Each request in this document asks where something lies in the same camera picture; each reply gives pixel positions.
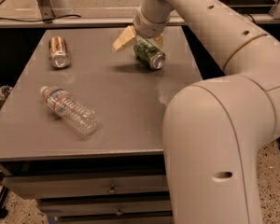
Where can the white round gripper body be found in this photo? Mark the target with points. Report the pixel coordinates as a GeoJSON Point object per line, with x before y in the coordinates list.
{"type": "Point", "coordinates": [148, 27]}

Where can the green soda can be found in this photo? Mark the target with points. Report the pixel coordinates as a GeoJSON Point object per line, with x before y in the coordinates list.
{"type": "Point", "coordinates": [148, 53]}

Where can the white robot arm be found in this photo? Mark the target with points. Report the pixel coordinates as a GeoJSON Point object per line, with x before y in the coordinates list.
{"type": "Point", "coordinates": [213, 129]}

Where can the orange soda can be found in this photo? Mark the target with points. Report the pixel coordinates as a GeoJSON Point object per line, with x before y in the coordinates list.
{"type": "Point", "coordinates": [58, 54]}

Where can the clear plastic water bottle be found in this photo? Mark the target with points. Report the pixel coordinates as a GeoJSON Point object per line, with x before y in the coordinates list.
{"type": "Point", "coordinates": [66, 106]}

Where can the grey drawer cabinet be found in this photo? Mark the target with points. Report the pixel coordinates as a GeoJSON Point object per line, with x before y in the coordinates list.
{"type": "Point", "coordinates": [85, 141]}

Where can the top grey drawer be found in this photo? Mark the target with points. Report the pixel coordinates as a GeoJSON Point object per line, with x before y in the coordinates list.
{"type": "Point", "coordinates": [82, 185]}

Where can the grey drawer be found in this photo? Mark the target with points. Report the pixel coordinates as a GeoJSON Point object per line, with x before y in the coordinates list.
{"type": "Point", "coordinates": [136, 218]}
{"type": "Point", "coordinates": [114, 205]}
{"type": "Point", "coordinates": [82, 185]}

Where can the bottom grey drawer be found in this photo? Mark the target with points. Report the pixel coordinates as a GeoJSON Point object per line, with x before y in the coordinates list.
{"type": "Point", "coordinates": [136, 218]}

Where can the middle grey drawer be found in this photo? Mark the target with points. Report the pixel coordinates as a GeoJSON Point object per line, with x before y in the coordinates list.
{"type": "Point", "coordinates": [114, 205]}

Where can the black stand leg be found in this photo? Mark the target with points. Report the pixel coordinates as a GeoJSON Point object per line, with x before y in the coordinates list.
{"type": "Point", "coordinates": [3, 195]}

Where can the grey metal rail frame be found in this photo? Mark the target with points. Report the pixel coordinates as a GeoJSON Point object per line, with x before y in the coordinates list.
{"type": "Point", "coordinates": [78, 13]}

